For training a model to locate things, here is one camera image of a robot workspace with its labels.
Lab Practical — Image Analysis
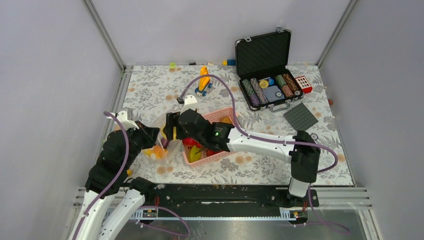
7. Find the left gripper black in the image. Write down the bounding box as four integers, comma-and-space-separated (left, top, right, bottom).
123, 119, 161, 168

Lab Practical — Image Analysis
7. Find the purple eggplant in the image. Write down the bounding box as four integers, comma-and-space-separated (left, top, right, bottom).
160, 134, 170, 149

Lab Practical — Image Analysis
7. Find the yellow orange mango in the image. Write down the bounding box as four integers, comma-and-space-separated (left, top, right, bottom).
142, 145, 167, 160

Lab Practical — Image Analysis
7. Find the clear zip top bag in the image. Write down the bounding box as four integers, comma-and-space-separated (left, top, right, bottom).
142, 113, 182, 165

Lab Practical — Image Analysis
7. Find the yellow lemon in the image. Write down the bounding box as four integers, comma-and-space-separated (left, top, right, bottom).
219, 116, 233, 125

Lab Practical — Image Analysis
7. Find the red lychee bunch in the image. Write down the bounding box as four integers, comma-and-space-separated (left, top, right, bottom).
206, 149, 221, 157

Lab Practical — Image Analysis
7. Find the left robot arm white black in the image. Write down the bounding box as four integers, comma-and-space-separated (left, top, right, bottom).
69, 109, 160, 240

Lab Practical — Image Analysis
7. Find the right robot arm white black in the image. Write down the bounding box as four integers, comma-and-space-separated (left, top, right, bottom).
162, 95, 321, 206

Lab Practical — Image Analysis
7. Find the red apple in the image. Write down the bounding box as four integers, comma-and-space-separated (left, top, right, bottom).
182, 137, 201, 148

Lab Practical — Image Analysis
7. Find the yellow green mango slice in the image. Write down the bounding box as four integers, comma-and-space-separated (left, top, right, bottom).
188, 145, 202, 163

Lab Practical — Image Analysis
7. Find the pink plastic basket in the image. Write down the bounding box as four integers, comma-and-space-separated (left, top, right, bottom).
182, 107, 237, 167

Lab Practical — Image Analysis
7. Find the blue yellow brick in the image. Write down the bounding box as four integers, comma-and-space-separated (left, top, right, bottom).
222, 59, 237, 66

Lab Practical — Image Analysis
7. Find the black poker chip case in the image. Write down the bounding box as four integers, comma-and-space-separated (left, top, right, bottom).
234, 27, 305, 112

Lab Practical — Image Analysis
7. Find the grey building baseplate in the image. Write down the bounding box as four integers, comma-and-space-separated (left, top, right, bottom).
283, 103, 318, 131

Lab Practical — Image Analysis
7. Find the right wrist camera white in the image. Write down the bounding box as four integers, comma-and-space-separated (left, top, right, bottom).
180, 95, 198, 114

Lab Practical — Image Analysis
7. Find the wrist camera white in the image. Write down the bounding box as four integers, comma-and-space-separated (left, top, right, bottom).
180, 95, 198, 114
115, 107, 139, 131

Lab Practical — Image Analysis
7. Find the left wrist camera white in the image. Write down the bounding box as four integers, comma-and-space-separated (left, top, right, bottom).
115, 107, 139, 131

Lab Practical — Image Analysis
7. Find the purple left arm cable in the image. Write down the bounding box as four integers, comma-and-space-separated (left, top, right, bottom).
71, 111, 131, 240

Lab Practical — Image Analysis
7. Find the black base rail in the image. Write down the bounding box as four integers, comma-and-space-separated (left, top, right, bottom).
128, 177, 320, 218

